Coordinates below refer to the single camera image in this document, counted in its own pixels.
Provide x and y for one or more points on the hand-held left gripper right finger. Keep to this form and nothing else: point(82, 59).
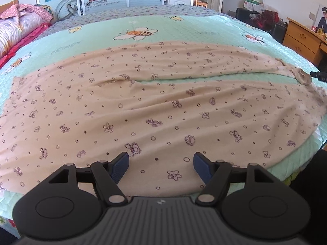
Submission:
point(201, 168)

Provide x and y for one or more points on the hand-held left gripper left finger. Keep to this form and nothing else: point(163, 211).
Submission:
point(120, 168)

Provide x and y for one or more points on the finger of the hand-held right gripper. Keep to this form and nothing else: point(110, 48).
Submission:
point(320, 76)

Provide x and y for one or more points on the beige printed pants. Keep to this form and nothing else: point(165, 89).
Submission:
point(153, 112)

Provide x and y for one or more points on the red clothes pile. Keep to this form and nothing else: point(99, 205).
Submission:
point(265, 17)

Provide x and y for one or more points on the wooden dresser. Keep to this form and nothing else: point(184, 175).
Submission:
point(299, 38)

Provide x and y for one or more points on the unframed portrait canvas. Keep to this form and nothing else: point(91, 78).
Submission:
point(322, 17)

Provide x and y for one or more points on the black chair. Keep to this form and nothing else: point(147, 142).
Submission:
point(242, 15)

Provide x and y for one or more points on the green and white carton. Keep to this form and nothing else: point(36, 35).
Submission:
point(251, 3)

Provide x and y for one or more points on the person's dark clothed leg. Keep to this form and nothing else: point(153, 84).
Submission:
point(314, 196)

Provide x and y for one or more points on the green bee-print quilted bedspread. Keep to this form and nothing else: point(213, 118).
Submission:
point(204, 30)

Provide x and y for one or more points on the purple heart-print bed sheet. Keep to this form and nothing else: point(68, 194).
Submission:
point(127, 14)

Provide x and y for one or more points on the red embroidered pillow towel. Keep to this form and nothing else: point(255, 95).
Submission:
point(10, 53)
point(40, 29)

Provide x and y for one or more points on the rolled floral quilt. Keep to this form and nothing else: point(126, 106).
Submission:
point(18, 30)

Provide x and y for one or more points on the pink floral cloth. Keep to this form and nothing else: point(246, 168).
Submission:
point(30, 10)

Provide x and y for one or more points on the wooden headboard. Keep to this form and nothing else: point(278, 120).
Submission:
point(9, 6)

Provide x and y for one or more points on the wall socket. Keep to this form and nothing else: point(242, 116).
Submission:
point(312, 16)

